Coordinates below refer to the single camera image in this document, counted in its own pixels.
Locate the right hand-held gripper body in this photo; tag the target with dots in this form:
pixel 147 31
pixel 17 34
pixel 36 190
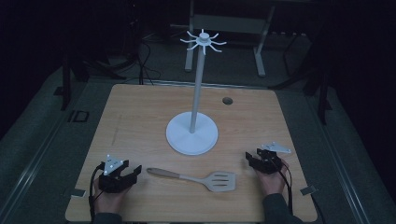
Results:
pixel 269 161

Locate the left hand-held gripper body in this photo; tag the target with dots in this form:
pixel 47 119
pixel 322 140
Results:
pixel 109 183

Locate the white utensil rack stand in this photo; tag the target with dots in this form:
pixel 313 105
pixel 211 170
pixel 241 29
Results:
pixel 192 133

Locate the person's left hand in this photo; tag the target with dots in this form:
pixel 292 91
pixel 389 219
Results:
pixel 108 200

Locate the person's right hand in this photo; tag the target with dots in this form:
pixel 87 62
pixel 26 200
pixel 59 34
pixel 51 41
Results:
pixel 273 183

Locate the grey tape piece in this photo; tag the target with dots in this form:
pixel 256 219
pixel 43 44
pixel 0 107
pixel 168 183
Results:
pixel 78 193
pixel 308 190

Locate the black metal stand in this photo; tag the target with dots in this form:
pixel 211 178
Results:
pixel 66 84
pixel 323 93

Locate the white metal desk frame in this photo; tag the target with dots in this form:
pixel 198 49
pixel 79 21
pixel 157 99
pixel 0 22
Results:
pixel 230 23

